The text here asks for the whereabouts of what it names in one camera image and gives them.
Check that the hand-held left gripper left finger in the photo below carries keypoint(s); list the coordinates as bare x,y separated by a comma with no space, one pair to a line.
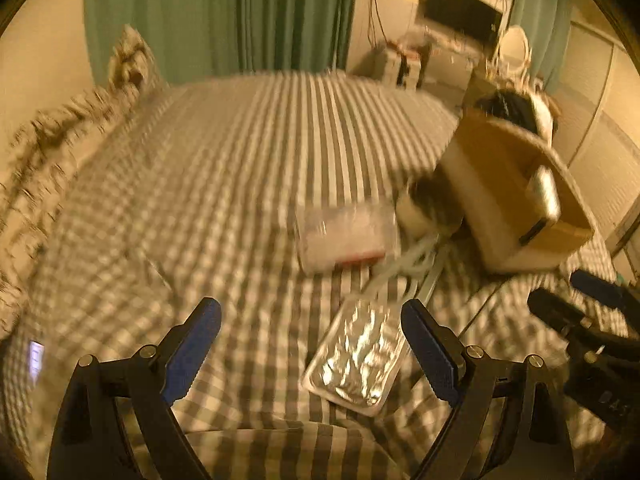
192,352

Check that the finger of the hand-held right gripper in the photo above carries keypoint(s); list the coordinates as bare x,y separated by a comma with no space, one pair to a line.
560,312
600,287

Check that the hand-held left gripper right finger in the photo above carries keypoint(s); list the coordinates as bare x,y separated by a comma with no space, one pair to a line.
431,355

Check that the silver foil pouch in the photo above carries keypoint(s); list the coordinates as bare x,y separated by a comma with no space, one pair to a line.
357,355

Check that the cardboard box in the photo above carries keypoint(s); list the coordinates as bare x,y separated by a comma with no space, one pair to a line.
492,200

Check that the silver phone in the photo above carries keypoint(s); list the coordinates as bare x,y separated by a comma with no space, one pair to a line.
542,205

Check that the clear plastic bag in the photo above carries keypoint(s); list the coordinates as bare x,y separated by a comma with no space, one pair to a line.
342,237

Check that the white round jar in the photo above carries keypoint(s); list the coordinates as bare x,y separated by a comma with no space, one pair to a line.
425,205

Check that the small lit screen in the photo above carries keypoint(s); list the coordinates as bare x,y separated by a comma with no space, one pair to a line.
36,357

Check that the sliding wardrobe door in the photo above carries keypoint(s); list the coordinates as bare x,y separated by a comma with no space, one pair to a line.
600,110

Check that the striped bed sheet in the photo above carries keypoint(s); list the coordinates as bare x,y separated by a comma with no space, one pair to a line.
225,160

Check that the black and white plush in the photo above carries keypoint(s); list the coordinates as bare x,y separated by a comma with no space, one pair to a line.
520,107

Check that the patterned blanket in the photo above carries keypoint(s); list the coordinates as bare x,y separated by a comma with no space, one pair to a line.
50,150

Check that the round white mirror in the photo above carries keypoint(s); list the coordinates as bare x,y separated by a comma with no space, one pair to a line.
515,45

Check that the pale green curtain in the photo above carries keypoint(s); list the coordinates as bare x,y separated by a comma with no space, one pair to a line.
542,20

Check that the cluttered desk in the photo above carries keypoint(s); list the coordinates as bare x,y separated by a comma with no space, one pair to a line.
415,55

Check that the black wall television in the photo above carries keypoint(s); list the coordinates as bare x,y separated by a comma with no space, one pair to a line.
460,7

